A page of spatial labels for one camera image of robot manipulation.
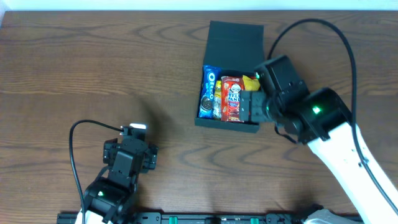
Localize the small yellow snack packet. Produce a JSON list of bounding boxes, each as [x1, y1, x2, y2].
[[242, 75, 261, 91]]

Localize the red Hello Panda box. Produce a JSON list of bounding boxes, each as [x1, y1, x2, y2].
[[221, 76, 244, 123]]

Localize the black gift box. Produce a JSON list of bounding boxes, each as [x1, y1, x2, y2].
[[194, 20, 266, 134]]

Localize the yellow Hacks candy bag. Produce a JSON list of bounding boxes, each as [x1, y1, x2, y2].
[[213, 80, 222, 120]]

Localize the blue Oreo cookie pack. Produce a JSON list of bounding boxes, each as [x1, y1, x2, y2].
[[198, 65, 221, 119]]

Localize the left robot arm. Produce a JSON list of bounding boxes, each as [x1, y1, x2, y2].
[[75, 123, 159, 223]]

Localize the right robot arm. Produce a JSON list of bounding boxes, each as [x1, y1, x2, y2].
[[239, 55, 397, 223]]

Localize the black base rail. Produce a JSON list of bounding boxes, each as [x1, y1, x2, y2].
[[56, 212, 373, 224]]

